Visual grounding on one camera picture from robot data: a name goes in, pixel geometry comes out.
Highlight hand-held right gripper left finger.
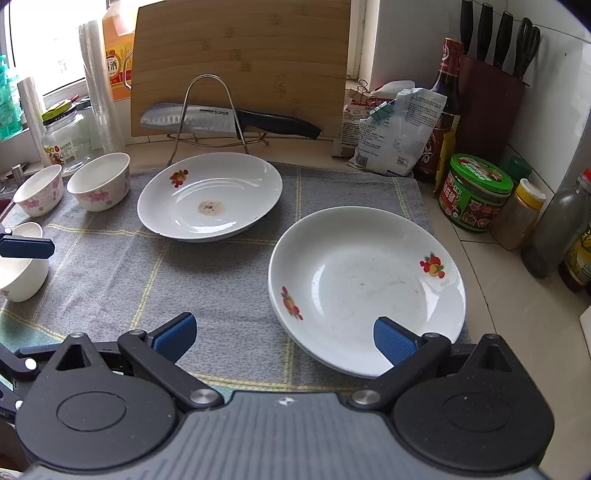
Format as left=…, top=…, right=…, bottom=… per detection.
left=55, top=312, right=225, bottom=411

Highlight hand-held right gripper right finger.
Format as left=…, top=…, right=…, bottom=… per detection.
left=348, top=316, right=515, bottom=411

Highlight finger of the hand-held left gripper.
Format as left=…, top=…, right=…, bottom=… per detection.
left=0, top=233, right=55, bottom=260
left=0, top=342, right=63, bottom=423

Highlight white bowl pink flowers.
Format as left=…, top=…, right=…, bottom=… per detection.
left=13, top=164, right=64, bottom=217
left=0, top=222, right=50, bottom=304
left=67, top=152, right=131, bottom=212

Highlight white floral plate brown stain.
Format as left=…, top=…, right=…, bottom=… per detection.
left=137, top=152, right=283, bottom=243

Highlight grey teal checked towel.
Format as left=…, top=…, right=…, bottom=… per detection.
left=0, top=162, right=472, bottom=407

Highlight glass jar with lid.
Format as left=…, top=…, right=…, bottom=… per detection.
left=41, top=102, right=95, bottom=178

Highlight green dish soap bottle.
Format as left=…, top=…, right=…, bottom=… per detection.
left=0, top=53, right=24, bottom=141

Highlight tall plastic wrap roll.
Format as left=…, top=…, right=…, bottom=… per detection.
left=78, top=21, right=125, bottom=155

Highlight green lid sauce jar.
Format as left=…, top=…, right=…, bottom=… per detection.
left=438, top=153, right=515, bottom=232

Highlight yellow lid spice jar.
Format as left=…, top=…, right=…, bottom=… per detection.
left=489, top=178, right=546, bottom=251

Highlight yellow seasoning packet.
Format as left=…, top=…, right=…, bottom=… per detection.
left=434, top=129, right=458, bottom=195

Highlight dark bottle red cap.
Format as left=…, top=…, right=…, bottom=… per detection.
left=522, top=168, right=591, bottom=279

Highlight window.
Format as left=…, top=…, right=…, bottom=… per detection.
left=9, top=0, right=109, bottom=100

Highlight yellow label bottle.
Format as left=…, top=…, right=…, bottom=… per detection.
left=558, top=224, right=591, bottom=294

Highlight orange oil bottle yellow cap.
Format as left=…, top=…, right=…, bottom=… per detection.
left=102, top=0, right=139, bottom=102

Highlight crumpled white seasoning bag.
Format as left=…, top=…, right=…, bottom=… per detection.
left=347, top=88, right=448, bottom=177

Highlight green cap bottle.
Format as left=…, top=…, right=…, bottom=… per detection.
left=508, top=156, right=533, bottom=183

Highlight white red packet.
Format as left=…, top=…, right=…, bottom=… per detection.
left=333, top=80, right=416, bottom=158

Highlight teal clip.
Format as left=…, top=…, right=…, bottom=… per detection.
left=367, top=104, right=398, bottom=126

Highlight dark soy sauce bottle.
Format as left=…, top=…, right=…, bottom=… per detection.
left=413, top=38, right=464, bottom=183

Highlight dark brown knife block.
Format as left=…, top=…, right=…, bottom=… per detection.
left=455, top=55, right=529, bottom=162

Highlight bamboo cutting board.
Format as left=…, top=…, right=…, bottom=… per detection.
left=124, top=0, right=352, bottom=139

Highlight black kitchen scissors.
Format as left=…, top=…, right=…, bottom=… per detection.
left=512, top=17, right=541, bottom=80

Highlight kitchen knife black handle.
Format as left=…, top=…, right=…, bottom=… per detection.
left=140, top=102, right=322, bottom=140

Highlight metal wire rack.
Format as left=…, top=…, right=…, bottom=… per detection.
left=166, top=74, right=271, bottom=167

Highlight black handled knife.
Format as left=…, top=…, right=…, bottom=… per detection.
left=493, top=10, right=514, bottom=68
left=460, top=0, right=475, bottom=58
left=477, top=2, right=494, bottom=62

